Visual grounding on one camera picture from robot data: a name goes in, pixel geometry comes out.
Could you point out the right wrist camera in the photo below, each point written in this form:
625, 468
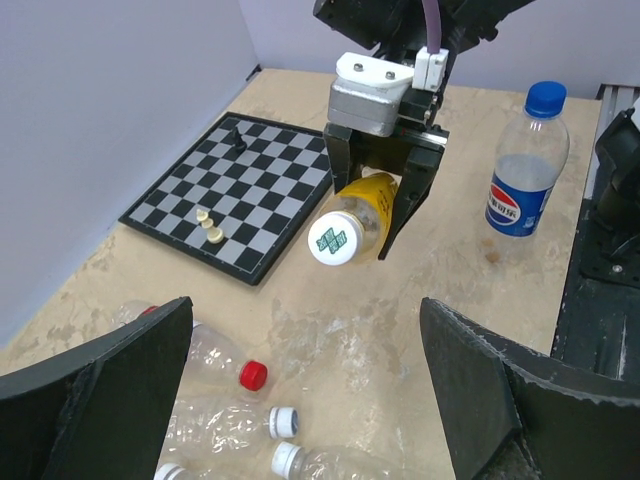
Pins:
367, 93

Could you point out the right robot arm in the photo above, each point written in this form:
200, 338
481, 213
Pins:
425, 35

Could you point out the clear bottle white cap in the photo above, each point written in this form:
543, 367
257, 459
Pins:
225, 427

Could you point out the black chess piece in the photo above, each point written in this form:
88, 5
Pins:
239, 144

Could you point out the long clear crushed bottle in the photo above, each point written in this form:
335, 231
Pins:
291, 461

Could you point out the red label clear bottle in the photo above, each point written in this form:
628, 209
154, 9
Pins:
217, 361

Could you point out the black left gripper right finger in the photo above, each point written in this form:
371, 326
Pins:
510, 412

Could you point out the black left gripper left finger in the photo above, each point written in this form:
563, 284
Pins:
99, 410

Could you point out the white chess piece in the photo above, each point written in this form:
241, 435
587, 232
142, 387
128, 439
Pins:
214, 234

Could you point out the black base frame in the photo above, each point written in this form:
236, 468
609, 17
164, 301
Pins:
598, 322

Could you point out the black white chessboard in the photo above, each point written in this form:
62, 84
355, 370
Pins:
260, 198

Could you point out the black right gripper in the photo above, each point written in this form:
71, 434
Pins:
350, 151

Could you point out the blue cap Pepsi bottle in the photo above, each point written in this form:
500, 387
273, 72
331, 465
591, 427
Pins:
531, 154

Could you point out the yellow tea bottle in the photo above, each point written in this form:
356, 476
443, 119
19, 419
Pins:
353, 225

